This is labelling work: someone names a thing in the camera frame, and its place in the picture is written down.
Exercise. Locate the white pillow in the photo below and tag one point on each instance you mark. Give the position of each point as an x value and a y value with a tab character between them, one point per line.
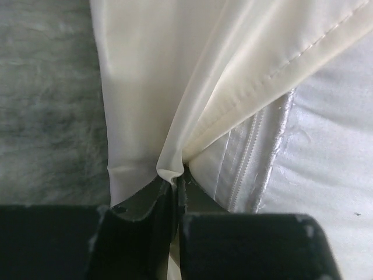
308	152

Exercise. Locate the cream pillowcase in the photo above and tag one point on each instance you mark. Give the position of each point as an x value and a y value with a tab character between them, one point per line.
177	75

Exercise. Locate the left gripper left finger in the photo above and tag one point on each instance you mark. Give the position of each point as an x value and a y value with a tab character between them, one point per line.
128	241

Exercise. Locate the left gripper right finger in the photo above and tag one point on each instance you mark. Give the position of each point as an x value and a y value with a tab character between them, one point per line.
217	244

